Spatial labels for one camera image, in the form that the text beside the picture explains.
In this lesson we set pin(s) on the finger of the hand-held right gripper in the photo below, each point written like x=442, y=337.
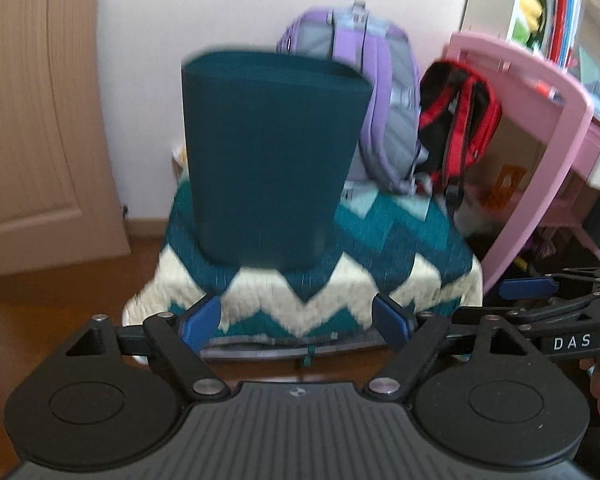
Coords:
x=530, y=287
x=555, y=312

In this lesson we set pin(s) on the small white yellow packet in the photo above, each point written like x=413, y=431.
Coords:
x=180, y=156

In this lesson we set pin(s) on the orange package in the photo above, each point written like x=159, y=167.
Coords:
x=505, y=187

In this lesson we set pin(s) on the red black backpack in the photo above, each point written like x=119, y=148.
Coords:
x=460, y=110

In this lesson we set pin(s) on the dark teal trash bin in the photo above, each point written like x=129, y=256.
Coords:
x=270, y=160

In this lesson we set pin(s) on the green yellow plush toy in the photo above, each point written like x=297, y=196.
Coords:
x=527, y=15

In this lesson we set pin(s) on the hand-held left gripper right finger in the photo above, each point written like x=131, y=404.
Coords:
x=392, y=322

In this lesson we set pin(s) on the beige wooden door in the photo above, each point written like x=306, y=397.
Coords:
x=40, y=135

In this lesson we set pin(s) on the pink desk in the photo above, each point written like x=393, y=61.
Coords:
x=537, y=185

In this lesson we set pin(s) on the teal fabric tie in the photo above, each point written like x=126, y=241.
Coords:
x=308, y=357

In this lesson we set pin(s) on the purple grey backpack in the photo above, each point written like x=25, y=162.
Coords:
x=390, y=110

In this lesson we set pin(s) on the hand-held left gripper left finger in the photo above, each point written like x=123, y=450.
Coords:
x=200, y=325

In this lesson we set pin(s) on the teal cream zigzag quilt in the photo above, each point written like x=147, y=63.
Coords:
x=405, y=255

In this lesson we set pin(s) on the row of colourful books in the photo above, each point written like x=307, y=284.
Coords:
x=560, y=15

